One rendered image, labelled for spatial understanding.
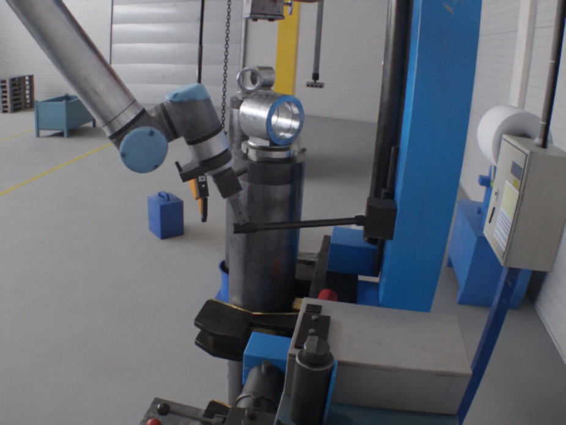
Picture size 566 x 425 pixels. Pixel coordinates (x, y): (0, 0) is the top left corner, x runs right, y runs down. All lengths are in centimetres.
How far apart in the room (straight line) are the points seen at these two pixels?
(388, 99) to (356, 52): 1050
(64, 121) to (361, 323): 834
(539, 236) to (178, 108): 118
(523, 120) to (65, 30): 152
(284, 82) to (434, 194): 275
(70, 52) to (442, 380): 98
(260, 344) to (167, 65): 1202
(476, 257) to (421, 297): 217
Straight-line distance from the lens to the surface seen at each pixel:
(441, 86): 119
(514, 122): 177
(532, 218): 154
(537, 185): 151
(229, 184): 101
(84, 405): 256
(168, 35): 1298
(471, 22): 120
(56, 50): 85
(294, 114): 132
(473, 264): 354
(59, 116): 914
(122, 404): 253
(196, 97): 98
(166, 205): 418
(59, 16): 86
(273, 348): 124
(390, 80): 138
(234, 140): 265
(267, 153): 125
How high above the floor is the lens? 179
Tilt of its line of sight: 21 degrees down
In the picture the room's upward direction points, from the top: 4 degrees clockwise
